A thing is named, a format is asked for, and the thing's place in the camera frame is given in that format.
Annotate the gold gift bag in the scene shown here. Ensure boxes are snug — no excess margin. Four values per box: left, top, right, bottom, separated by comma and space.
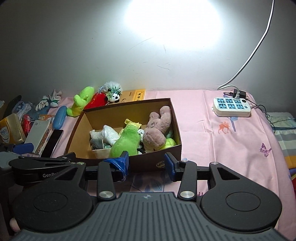
0, 113, 26, 144

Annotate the blue glasses case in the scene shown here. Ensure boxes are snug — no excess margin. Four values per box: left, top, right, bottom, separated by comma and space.
53, 105, 67, 130

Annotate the white power cable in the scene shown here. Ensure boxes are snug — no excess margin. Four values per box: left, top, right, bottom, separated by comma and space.
217, 0, 276, 91

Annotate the white fluffy towel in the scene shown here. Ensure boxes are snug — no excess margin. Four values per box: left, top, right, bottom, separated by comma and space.
90, 125, 119, 146

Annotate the orange illustrated booklet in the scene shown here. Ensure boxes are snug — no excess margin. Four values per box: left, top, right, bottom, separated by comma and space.
37, 114, 55, 155

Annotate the black plug adapter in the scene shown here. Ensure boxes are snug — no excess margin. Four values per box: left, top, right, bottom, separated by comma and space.
233, 89, 246, 99

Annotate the white fluffy plush toy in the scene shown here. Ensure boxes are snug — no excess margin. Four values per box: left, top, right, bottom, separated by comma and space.
98, 81, 122, 103

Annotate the neon green knotted scarf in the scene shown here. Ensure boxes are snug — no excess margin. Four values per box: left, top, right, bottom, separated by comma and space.
162, 138, 177, 149

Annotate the green yellow plush toy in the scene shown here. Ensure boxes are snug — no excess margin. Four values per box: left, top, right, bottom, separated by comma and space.
66, 86, 95, 117

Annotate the red plush toy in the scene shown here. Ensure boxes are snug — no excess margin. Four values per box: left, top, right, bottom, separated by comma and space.
84, 92, 108, 110

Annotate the black smartphone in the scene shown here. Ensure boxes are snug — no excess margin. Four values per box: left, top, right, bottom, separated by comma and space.
41, 130, 64, 158

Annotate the pink plush bunny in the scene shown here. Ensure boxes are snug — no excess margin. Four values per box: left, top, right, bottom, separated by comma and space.
142, 105, 172, 153

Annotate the pink deer print bedsheet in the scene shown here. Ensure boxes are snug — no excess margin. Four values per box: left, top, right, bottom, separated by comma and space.
53, 90, 295, 240

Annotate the dark brown cardboard box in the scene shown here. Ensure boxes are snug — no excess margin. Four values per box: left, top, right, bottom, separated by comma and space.
65, 98, 182, 173

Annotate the red small pouch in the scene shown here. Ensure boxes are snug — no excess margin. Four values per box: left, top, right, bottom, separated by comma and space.
22, 114, 35, 137

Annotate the white notebook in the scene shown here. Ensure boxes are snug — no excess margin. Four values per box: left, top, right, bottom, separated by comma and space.
25, 120, 50, 153

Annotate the yellow fluffy cloth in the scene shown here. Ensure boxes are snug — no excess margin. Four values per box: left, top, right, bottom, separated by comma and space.
119, 118, 142, 136

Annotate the green spotted plush toy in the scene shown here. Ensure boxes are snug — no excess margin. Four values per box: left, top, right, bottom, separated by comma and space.
109, 134, 140, 158

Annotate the white power strip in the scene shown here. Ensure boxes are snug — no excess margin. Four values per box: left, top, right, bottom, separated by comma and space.
213, 97, 251, 118

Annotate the grey small plush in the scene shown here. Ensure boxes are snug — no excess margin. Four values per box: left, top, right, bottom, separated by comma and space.
90, 138, 104, 150

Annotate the yellow flat box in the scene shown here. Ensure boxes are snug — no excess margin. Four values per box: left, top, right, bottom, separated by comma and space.
120, 89, 146, 103

